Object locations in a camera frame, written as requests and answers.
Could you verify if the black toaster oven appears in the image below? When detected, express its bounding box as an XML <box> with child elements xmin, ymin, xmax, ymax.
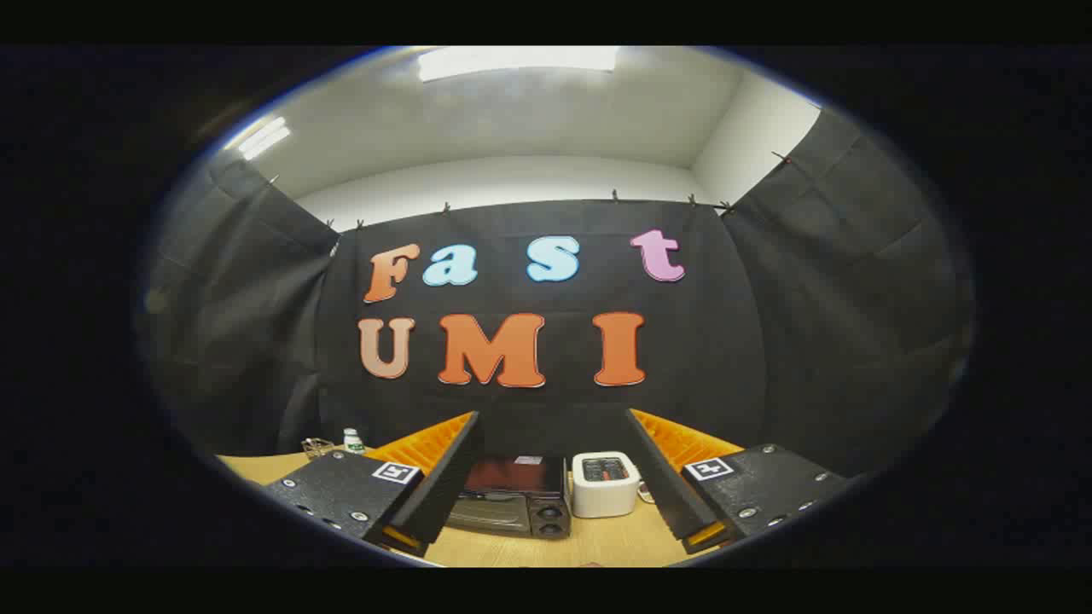
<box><xmin>448</xmin><ymin>455</ymin><xmax>572</xmax><ymax>540</ymax></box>

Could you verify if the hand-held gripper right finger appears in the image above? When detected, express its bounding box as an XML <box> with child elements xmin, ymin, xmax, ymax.
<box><xmin>627</xmin><ymin>409</ymin><xmax>850</xmax><ymax>555</ymax></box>

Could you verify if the small ceiling light panel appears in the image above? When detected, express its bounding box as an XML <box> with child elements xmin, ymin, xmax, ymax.
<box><xmin>237</xmin><ymin>117</ymin><xmax>292</xmax><ymax>161</ymax></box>

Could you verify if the white pop-up toaster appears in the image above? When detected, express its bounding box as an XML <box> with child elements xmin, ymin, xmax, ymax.
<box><xmin>572</xmin><ymin>451</ymin><xmax>642</xmax><ymax>519</ymax></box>

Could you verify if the large ceiling light panel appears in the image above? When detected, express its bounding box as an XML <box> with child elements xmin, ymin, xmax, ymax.
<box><xmin>418</xmin><ymin>47</ymin><xmax>619</xmax><ymax>83</ymax></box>

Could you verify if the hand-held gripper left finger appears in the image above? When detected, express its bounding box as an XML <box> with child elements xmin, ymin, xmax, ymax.
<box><xmin>260</xmin><ymin>411</ymin><xmax>485</xmax><ymax>559</ymax></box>

